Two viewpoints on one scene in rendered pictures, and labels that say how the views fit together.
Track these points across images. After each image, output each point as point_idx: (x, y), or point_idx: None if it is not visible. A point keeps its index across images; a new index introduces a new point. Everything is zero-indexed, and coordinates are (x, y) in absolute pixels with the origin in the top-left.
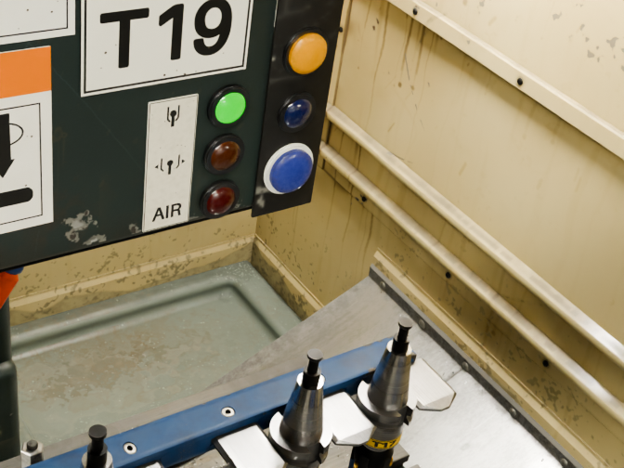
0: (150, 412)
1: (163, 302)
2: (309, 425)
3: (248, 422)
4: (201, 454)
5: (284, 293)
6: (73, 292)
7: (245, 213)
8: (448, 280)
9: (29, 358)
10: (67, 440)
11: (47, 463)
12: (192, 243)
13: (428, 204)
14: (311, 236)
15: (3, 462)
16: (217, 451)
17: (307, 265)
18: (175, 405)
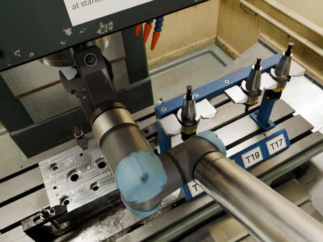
0: (193, 89)
1: (189, 58)
2: (256, 83)
3: (233, 84)
4: (211, 100)
5: (227, 52)
6: (162, 57)
7: (213, 27)
8: (288, 38)
9: (152, 78)
10: (169, 98)
11: (171, 101)
12: (197, 39)
13: (281, 11)
14: (236, 31)
15: (151, 105)
16: (216, 99)
17: (235, 41)
18: (200, 86)
